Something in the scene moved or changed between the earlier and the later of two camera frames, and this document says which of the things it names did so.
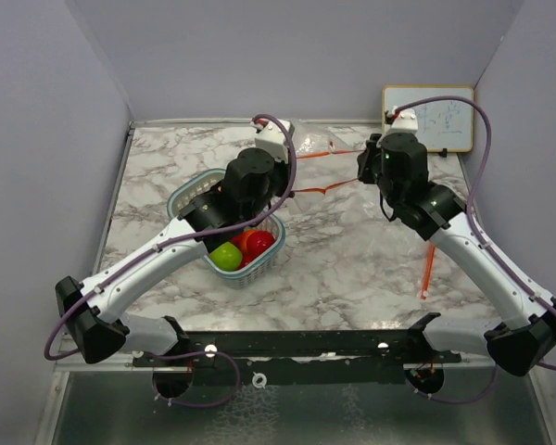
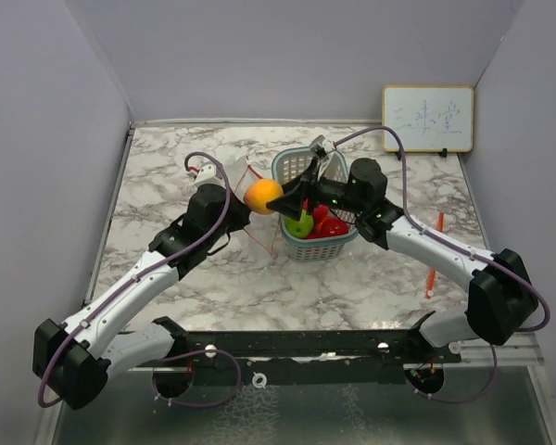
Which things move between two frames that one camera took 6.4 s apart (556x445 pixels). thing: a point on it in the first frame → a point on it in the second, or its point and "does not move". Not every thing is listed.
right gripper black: [372, 151] → [293, 202]
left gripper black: [284, 171] → [241, 213]
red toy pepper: [257, 242] → [326, 225]
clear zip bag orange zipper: [327, 166] → [261, 227]
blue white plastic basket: [188, 185] → [285, 162]
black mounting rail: [302, 358] does not move
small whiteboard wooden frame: [443, 125] does not move
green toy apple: [227, 257] → [301, 228]
